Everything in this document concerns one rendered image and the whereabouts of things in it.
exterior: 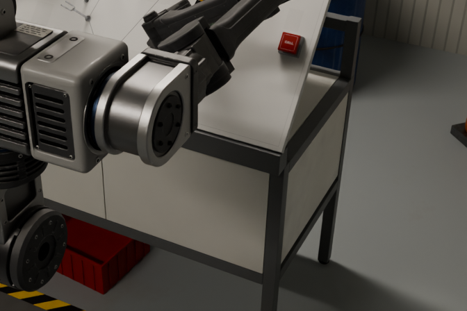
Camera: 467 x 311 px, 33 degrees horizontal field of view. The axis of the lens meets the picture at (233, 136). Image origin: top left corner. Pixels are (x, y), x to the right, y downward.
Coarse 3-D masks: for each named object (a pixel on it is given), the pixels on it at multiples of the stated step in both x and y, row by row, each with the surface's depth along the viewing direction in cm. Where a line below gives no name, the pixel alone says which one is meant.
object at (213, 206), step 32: (128, 160) 236; (192, 160) 224; (224, 160) 219; (128, 192) 243; (160, 192) 237; (192, 192) 231; (224, 192) 225; (256, 192) 220; (128, 224) 250; (160, 224) 244; (192, 224) 237; (224, 224) 231; (256, 224) 226; (224, 256) 238; (256, 256) 232
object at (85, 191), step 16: (48, 176) 256; (64, 176) 252; (80, 176) 249; (96, 176) 246; (48, 192) 260; (64, 192) 256; (80, 192) 253; (96, 192) 249; (80, 208) 256; (96, 208) 253
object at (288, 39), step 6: (282, 36) 207; (288, 36) 206; (294, 36) 206; (300, 36) 205; (282, 42) 206; (288, 42) 206; (294, 42) 205; (282, 48) 206; (288, 48) 206; (294, 48) 205
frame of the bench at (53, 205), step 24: (336, 72) 258; (336, 96) 245; (312, 120) 232; (288, 144) 221; (288, 168) 215; (336, 192) 279; (72, 216) 260; (96, 216) 255; (312, 216) 259; (144, 240) 250; (216, 264) 241; (264, 264) 232; (288, 264) 243; (264, 288) 237
